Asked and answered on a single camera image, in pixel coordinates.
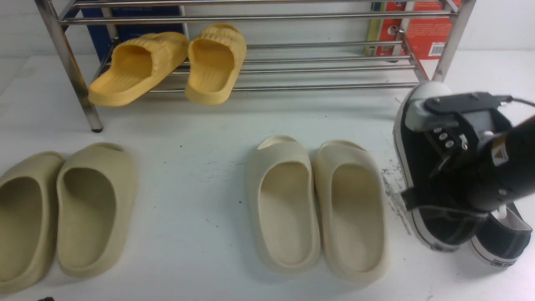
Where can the yellow left rubber slipper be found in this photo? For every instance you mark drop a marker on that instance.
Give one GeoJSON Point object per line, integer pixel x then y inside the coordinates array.
{"type": "Point", "coordinates": [137, 66]}

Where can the khaki right foam slide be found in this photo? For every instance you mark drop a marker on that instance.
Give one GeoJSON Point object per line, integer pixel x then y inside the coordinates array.
{"type": "Point", "coordinates": [96, 189]}

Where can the dark object bottom edge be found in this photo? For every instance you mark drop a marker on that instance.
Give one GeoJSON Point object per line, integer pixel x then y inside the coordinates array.
{"type": "Point", "coordinates": [49, 298]}

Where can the khaki left foam slide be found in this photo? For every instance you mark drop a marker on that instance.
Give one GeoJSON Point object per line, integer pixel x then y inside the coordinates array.
{"type": "Point", "coordinates": [29, 211]}

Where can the black canvas sneaker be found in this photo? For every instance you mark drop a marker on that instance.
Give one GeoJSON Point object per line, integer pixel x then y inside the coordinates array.
{"type": "Point", "coordinates": [503, 238]}
{"type": "Point", "coordinates": [439, 231]}

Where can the red cardboard box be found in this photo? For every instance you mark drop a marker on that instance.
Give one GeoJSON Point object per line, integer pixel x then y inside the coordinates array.
{"type": "Point", "coordinates": [427, 36]}

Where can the stainless steel shoe rack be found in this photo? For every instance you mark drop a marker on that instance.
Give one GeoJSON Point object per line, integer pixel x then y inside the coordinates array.
{"type": "Point", "coordinates": [58, 23]}

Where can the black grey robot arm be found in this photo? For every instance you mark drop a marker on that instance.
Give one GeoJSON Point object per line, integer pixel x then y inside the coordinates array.
{"type": "Point", "coordinates": [524, 165]}

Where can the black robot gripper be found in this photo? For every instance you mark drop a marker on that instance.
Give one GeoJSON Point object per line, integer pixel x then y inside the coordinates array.
{"type": "Point", "coordinates": [476, 152]}

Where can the cream foam slide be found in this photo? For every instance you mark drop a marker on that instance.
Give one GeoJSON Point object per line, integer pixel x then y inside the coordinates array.
{"type": "Point", "coordinates": [351, 196]}
{"type": "Point", "coordinates": [280, 194]}

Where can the yellow right rubber slipper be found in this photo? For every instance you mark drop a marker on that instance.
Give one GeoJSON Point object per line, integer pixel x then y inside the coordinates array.
{"type": "Point", "coordinates": [216, 57]}

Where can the cream right foam slide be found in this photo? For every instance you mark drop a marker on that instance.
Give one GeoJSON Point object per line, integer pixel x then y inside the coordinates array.
{"type": "Point", "coordinates": [351, 196]}

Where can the khaki foam slide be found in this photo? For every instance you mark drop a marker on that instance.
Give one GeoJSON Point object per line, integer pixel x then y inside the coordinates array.
{"type": "Point", "coordinates": [29, 211]}
{"type": "Point", "coordinates": [96, 189]}

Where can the cream left foam slide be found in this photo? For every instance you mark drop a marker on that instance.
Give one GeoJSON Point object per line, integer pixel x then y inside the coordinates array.
{"type": "Point", "coordinates": [280, 194]}

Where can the blue box behind rack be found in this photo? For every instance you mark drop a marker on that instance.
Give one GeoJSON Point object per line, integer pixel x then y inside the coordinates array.
{"type": "Point", "coordinates": [101, 38]}

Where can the yellow rubber slipper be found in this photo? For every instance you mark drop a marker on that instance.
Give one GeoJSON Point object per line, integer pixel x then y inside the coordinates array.
{"type": "Point", "coordinates": [216, 57]}
{"type": "Point", "coordinates": [137, 66]}

